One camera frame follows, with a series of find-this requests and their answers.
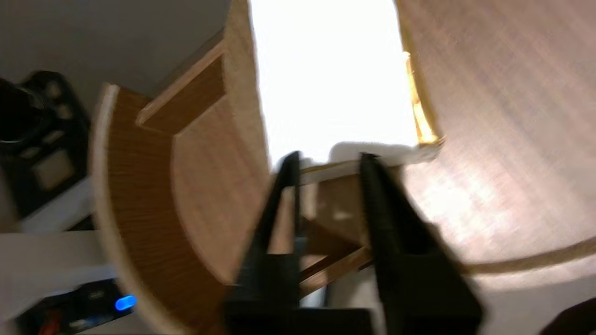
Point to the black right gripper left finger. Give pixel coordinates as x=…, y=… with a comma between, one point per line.
x=270, y=260

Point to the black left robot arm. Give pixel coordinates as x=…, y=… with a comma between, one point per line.
x=28, y=116

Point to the grey robot base chassis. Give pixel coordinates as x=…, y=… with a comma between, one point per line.
x=46, y=260

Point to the wooden table drawer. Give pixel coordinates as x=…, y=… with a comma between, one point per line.
x=139, y=186

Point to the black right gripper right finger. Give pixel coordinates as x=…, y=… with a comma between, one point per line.
x=409, y=270

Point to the white and gold tissue pack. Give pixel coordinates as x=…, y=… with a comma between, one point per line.
x=330, y=79

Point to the round wooden side table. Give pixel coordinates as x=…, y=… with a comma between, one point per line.
x=512, y=116

